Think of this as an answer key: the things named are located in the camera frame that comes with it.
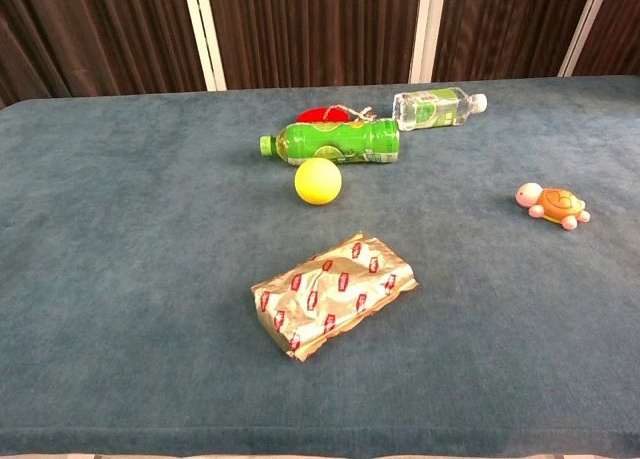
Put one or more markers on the brown pleated curtain panel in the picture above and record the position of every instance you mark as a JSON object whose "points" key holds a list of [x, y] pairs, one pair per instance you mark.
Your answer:
{"points": [[315, 29], [510, 24], [620, 34], [100, 29]]}

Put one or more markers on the blue tablecloth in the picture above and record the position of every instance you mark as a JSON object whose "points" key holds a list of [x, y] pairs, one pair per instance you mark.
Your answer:
{"points": [[100, 229]]}

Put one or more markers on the clear water bottle green label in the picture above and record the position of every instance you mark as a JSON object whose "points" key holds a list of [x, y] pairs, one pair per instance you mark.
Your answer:
{"points": [[430, 109]]}

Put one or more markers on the green drink bottle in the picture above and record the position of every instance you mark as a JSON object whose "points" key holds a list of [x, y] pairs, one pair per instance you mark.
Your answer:
{"points": [[340, 141]]}

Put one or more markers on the yellow ball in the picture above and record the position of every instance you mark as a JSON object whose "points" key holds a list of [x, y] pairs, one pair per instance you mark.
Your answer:
{"points": [[318, 181]]}

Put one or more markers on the white partition post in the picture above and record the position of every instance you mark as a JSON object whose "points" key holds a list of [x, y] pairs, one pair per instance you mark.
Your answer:
{"points": [[202, 29], [585, 29], [425, 29]]}

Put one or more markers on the gold foil snack packet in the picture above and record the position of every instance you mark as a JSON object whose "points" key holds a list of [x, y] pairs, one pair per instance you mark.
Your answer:
{"points": [[330, 294]]}

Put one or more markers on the orange pink turtle toy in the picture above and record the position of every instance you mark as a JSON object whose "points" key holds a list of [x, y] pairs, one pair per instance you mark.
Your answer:
{"points": [[557, 204]]}

